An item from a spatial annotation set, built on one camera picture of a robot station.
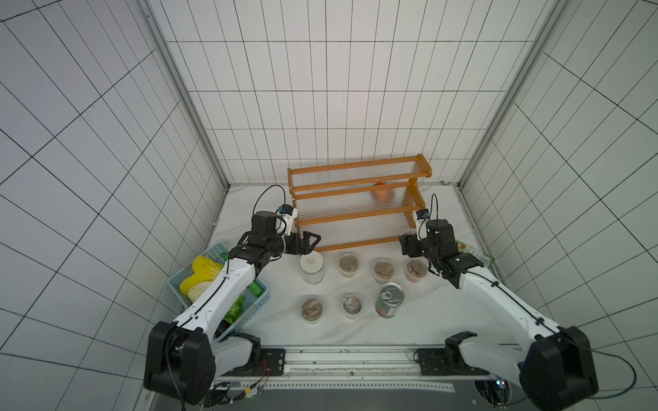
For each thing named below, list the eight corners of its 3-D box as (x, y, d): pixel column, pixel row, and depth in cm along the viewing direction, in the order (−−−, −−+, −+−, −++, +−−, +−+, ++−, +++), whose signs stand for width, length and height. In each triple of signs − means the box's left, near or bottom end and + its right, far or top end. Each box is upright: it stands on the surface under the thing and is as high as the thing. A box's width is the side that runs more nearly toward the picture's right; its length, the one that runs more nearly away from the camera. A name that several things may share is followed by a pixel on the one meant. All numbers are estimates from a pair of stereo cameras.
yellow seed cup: (339, 276, 91) (339, 270, 87) (338, 259, 96) (339, 253, 92) (358, 277, 91) (359, 270, 87) (356, 259, 96) (358, 253, 92)
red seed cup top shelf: (374, 283, 89) (375, 278, 85) (372, 266, 93) (373, 260, 90) (393, 283, 89) (395, 278, 86) (390, 266, 93) (392, 260, 90)
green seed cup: (301, 324, 81) (300, 319, 77) (303, 304, 85) (301, 298, 81) (322, 324, 81) (321, 319, 77) (322, 304, 85) (322, 298, 81)
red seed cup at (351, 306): (343, 318, 82) (344, 313, 78) (342, 300, 86) (343, 294, 82) (360, 318, 82) (361, 313, 78) (358, 301, 86) (360, 294, 82)
